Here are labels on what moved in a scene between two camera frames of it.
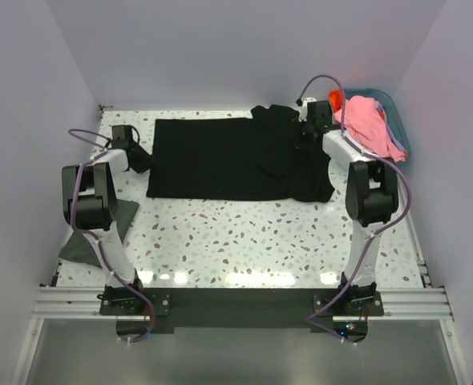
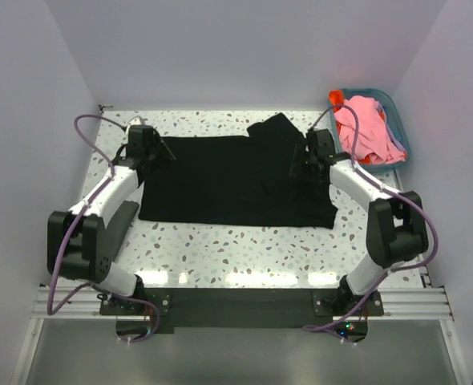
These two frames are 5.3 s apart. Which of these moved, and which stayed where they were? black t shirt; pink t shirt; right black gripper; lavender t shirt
Moved: right black gripper; black t shirt
Stayed: lavender t shirt; pink t shirt
